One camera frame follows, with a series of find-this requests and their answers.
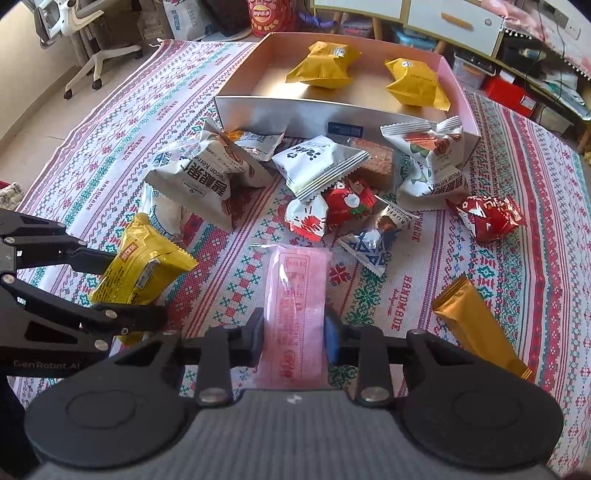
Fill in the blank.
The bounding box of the red snack bag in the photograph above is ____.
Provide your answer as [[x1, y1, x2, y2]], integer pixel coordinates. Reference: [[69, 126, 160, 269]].
[[247, 0, 298, 38]]

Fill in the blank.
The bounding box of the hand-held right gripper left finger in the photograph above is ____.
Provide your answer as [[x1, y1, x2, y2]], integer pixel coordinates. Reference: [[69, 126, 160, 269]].
[[111, 308, 265, 408]]

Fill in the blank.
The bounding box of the clear storage box blue lid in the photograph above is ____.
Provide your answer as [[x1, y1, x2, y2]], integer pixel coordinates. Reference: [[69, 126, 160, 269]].
[[390, 25, 437, 54]]

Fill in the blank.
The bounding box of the pink floral cloth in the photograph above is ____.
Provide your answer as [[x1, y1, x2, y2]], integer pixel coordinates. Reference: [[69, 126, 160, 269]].
[[480, 0, 591, 75]]

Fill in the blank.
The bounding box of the gold foil bar packet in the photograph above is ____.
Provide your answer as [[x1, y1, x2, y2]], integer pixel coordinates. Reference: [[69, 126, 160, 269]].
[[431, 273, 534, 384]]

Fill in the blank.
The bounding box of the clear storage box dark lid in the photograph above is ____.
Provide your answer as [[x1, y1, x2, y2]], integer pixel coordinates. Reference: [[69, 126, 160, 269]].
[[452, 51, 495, 90]]

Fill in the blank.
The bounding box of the brown wafer in clear wrap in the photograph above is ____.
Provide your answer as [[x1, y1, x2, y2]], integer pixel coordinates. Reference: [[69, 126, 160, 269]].
[[348, 137, 400, 190]]

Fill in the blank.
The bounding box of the white cabinet with wooden handles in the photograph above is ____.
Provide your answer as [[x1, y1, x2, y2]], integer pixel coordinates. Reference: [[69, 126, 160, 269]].
[[309, 0, 506, 58]]

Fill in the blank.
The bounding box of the white office chair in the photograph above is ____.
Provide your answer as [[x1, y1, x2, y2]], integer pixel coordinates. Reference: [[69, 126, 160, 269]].
[[34, 0, 144, 100]]

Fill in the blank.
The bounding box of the dark woven bag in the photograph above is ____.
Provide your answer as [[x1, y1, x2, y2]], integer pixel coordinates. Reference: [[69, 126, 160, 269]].
[[215, 0, 252, 35]]

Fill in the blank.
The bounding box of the white nut packet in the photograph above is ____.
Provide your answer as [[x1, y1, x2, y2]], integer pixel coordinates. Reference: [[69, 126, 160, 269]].
[[396, 161, 468, 212], [143, 117, 274, 230], [379, 115, 465, 174]]

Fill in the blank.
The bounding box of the beige knitted cloth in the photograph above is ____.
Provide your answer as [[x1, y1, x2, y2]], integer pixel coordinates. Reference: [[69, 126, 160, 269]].
[[0, 182, 24, 210]]

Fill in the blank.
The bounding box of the yellow foil packet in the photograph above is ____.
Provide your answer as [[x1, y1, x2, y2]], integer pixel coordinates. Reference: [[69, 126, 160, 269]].
[[385, 58, 451, 112], [285, 41, 362, 90]]

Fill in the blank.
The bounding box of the low wooden shelf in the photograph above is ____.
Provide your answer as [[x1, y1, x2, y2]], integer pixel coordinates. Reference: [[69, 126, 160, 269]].
[[501, 25, 591, 139]]

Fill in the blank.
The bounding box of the orange and white small packet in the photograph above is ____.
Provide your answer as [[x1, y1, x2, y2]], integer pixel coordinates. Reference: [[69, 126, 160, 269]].
[[225, 129, 286, 162]]

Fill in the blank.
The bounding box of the patterned woven tablecloth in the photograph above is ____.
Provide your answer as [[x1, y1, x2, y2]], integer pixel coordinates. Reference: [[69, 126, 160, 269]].
[[0, 39, 591, 480]]

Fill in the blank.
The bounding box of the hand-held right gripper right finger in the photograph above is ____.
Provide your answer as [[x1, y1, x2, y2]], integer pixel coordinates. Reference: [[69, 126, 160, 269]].
[[323, 313, 467, 408]]

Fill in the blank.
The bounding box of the pink translucent packet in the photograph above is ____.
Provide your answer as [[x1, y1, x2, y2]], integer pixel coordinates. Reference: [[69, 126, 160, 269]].
[[252, 244, 333, 391]]

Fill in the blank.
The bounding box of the white packet with black characters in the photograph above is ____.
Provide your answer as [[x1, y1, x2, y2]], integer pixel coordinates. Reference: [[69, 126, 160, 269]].
[[271, 135, 372, 202]]

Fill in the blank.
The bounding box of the white printed bag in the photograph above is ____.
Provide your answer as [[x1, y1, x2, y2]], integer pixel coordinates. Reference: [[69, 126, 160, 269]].
[[161, 0, 218, 40]]

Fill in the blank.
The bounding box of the pink cardboard box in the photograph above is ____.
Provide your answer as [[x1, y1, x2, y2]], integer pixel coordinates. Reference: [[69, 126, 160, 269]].
[[213, 31, 481, 167]]

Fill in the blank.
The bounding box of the red and white foil packet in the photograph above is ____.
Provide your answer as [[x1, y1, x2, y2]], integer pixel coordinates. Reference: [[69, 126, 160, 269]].
[[285, 178, 389, 242]]

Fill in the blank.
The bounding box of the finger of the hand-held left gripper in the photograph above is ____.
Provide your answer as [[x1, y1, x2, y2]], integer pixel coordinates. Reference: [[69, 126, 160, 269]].
[[0, 272, 168, 352], [0, 208, 117, 278]]

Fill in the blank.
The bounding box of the red box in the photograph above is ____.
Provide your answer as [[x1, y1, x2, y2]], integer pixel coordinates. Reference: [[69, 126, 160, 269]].
[[482, 76, 539, 118]]

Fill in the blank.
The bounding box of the blue and white chocolate packet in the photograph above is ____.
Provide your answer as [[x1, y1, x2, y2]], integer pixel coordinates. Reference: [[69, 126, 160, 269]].
[[336, 203, 421, 278]]

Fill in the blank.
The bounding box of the yellow packet with orange label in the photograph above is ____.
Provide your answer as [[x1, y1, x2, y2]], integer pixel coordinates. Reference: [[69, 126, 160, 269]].
[[90, 213, 199, 347]]

